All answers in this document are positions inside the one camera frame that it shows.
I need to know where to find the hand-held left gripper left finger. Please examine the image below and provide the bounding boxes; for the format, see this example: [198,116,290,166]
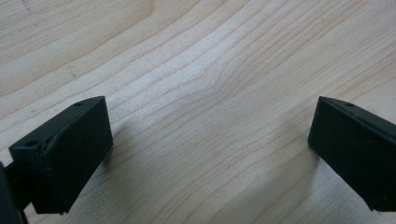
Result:
[8,95,114,216]

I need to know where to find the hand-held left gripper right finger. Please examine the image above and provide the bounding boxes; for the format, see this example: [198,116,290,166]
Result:
[307,95,396,213]

